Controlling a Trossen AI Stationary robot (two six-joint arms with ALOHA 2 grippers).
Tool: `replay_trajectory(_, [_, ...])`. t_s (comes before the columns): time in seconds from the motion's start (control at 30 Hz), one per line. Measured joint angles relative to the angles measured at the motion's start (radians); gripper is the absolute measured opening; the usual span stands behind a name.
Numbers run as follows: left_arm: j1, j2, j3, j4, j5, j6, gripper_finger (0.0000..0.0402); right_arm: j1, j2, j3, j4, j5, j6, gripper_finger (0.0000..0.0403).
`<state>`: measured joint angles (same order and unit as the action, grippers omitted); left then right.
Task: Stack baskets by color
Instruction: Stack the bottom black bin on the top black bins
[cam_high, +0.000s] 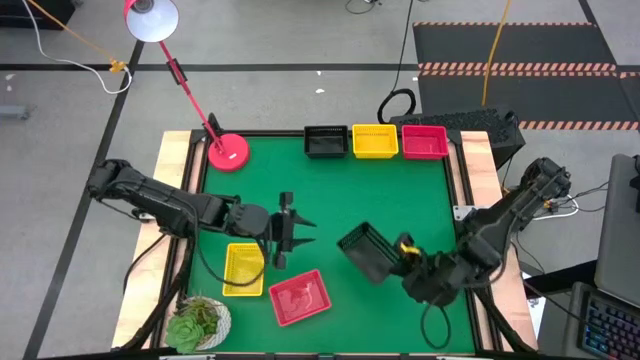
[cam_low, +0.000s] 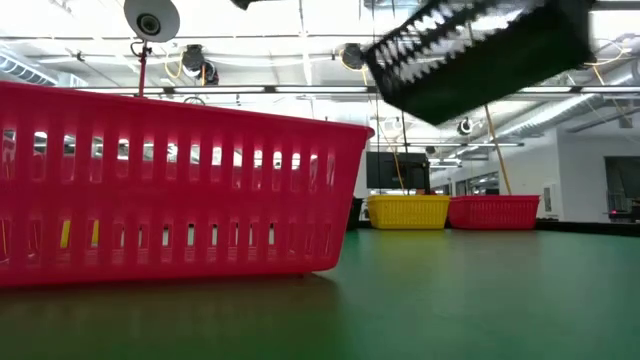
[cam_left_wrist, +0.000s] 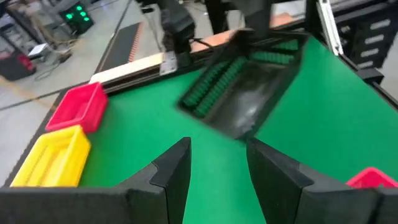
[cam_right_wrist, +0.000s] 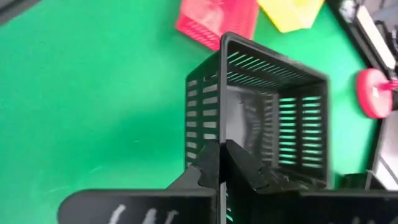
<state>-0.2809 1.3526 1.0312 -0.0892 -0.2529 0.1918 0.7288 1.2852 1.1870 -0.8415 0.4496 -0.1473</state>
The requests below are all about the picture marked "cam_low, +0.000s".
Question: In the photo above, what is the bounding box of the yellow plastic basket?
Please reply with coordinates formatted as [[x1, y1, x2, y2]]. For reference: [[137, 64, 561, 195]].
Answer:
[[367, 195, 451, 231], [58, 219, 101, 250], [367, 194, 451, 204]]

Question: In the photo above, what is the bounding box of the red plastic basket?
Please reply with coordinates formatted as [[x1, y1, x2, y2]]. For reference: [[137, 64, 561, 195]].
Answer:
[[0, 81, 375, 290], [448, 194, 542, 204], [448, 195, 541, 231]]

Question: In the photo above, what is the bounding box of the black plastic basket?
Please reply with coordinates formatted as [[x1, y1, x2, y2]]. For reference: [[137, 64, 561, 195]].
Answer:
[[363, 0, 597, 126]]

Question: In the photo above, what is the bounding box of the black monitor screen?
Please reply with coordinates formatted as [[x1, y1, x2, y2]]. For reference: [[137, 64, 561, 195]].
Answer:
[[365, 151, 431, 191]]

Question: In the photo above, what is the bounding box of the green table mat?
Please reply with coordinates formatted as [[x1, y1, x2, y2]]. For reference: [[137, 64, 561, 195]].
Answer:
[[0, 227, 640, 360]]

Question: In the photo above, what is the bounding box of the red desk lamp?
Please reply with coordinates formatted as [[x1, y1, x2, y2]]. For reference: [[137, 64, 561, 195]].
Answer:
[[123, 0, 181, 97]]

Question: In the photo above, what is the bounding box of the yellow hanging cable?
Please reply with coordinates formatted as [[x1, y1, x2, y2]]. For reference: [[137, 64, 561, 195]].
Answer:
[[483, 103, 514, 197]]

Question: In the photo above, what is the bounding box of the black aluminium table frame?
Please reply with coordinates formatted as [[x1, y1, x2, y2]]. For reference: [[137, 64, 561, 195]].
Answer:
[[534, 218, 640, 234]]

